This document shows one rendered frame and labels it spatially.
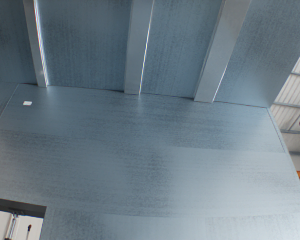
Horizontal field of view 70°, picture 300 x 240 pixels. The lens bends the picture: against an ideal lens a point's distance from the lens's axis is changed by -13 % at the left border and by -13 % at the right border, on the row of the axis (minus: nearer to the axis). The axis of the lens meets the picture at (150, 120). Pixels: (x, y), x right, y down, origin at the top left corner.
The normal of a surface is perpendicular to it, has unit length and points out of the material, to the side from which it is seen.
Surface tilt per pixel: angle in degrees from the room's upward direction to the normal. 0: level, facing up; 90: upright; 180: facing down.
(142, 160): 90
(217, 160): 90
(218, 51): 180
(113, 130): 90
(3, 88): 90
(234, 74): 180
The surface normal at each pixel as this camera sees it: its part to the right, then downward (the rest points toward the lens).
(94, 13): 0.00, 0.73
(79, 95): 0.14, -0.68
